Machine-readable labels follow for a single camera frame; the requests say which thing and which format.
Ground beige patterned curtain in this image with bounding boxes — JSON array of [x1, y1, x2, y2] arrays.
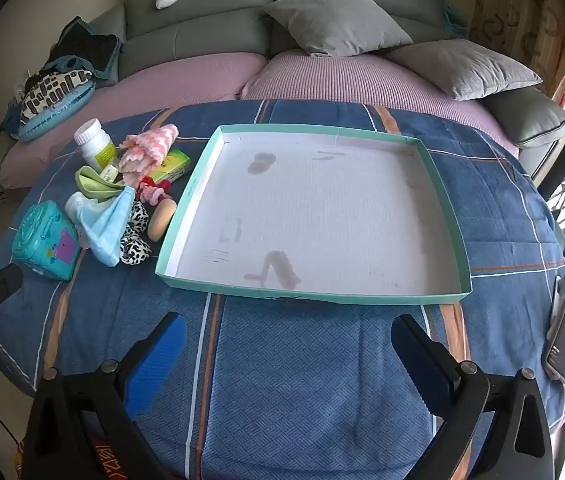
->
[[470, 0, 565, 96]]

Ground light green cloth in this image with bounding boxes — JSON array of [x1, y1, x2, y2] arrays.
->
[[75, 165, 126, 203]]

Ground teal toy box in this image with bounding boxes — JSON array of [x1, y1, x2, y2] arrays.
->
[[11, 201, 80, 281]]

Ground red pink hair tie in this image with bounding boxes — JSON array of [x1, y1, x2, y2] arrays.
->
[[136, 176, 176, 207]]

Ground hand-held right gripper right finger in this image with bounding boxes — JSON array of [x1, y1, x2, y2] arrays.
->
[[391, 314, 556, 480]]

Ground grey square pillow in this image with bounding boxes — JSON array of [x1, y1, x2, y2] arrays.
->
[[385, 39, 543, 101], [264, 0, 414, 58]]

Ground light blue white cloth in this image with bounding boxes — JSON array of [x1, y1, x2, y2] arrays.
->
[[65, 185, 137, 267]]

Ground dark teal cloth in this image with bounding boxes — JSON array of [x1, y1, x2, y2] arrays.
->
[[2, 105, 26, 141]]

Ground leopard print scrunchie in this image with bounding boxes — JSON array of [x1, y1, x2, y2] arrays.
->
[[120, 201, 153, 265]]

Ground beige round sponge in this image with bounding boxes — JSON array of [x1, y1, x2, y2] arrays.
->
[[148, 199, 178, 241]]

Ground white plastic bottle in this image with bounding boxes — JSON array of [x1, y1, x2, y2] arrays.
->
[[73, 118, 118, 170]]

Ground pink white knitted cloth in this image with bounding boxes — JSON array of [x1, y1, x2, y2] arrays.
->
[[118, 125, 180, 186]]

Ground black folded clothes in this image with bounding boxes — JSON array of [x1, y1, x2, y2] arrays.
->
[[50, 16, 123, 81]]

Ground black white patterned cushion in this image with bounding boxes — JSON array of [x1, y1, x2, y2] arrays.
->
[[20, 69, 94, 123]]

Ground red printed floor mat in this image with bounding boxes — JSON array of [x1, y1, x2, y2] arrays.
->
[[80, 435, 128, 480]]

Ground light blue inflatable pillow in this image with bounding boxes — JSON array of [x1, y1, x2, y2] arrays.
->
[[16, 80, 97, 141]]

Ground grey sofa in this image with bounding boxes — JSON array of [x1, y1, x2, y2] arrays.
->
[[0, 0, 565, 191]]

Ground teal white shallow box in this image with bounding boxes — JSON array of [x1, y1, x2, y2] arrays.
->
[[155, 124, 473, 306]]

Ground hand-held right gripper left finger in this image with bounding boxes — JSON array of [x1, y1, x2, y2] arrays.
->
[[20, 311, 188, 480]]

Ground blue plaid blanket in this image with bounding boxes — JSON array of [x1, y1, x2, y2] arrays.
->
[[0, 99, 565, 480]]

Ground pink sofa seat cover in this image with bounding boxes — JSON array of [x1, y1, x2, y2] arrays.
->
[[240, 50, 521, 158], [0, 51, 268, 191]]

